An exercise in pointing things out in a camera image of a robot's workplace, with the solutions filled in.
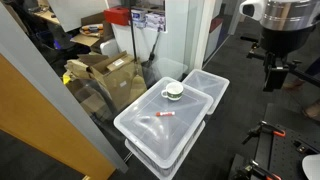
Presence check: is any red box on shelf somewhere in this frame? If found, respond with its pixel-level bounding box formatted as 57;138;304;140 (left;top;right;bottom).
104;7;129;26

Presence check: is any orange handled black clamp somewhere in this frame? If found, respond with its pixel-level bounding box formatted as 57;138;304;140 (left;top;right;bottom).
242;121;286;145

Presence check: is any large brown cardboard box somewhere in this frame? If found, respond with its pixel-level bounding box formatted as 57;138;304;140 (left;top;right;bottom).
66;51;147;111

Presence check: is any red and white marker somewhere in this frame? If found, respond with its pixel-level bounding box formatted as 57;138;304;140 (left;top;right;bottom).
155;111;175;117

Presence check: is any black perforated robot table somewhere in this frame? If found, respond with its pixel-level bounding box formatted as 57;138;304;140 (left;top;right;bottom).
228;104;320;180

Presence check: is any grey plastic storage bin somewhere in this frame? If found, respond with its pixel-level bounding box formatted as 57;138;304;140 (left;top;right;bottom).
125;121;206;180

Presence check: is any clear plastic bin lid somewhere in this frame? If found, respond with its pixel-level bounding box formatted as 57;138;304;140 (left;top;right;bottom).
114;77;213;163

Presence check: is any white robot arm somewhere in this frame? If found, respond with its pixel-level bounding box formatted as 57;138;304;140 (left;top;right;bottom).
239;0;320;57

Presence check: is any white and green cup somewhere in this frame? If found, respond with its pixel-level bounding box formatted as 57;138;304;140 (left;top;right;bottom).
161;82;184;101

